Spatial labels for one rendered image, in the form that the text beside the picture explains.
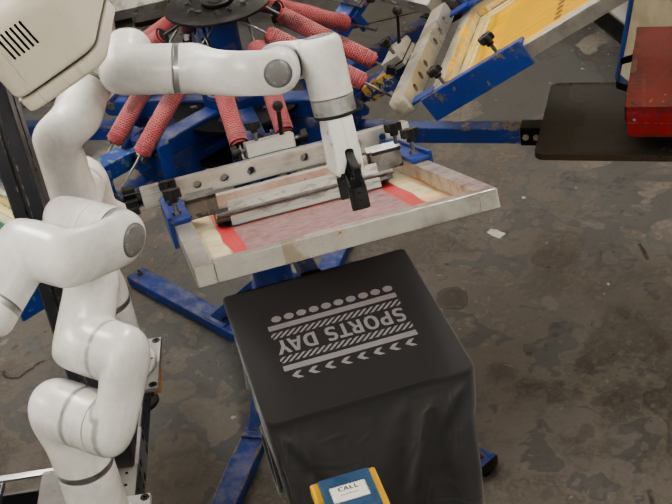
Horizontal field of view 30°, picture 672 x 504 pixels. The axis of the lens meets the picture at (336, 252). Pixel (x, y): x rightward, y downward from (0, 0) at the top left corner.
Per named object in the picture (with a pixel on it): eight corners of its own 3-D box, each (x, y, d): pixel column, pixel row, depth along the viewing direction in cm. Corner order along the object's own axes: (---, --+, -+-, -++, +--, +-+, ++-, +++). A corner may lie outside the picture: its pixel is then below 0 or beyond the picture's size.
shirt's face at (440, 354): (472, 368, 259) (472, 366, 259) (269, 426, 253) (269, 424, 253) (402, 250, 299) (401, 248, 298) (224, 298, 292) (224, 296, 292)
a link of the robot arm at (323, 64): (250, 52, 206) (252, 45, 215) (265, 114, 209) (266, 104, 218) (340, 31, 205) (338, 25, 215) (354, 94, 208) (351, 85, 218)
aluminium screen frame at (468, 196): (501, 207, 235) (497, 187, 234) (198, 288, 227) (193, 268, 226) (399, 161, 311) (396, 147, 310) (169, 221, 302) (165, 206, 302)
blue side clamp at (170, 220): (197, 243, 274) (189, 213, 272) (175, 249, 273) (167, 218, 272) (186, 222, 303) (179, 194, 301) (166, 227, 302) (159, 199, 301)
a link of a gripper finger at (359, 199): (343, 173, 212) (352, 210, 213) (347, 177, 209) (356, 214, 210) (361, 168, 212) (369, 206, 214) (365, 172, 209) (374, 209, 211)
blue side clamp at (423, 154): (437, 180, 282) (431, 150, 280) (416, 185, 281) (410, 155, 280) (405, 165, 311) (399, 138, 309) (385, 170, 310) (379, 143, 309)
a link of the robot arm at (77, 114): (6, 118, 206) (25, 68, 222) (67, 300, 227) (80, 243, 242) (91, 105, 205) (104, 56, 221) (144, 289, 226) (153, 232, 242)
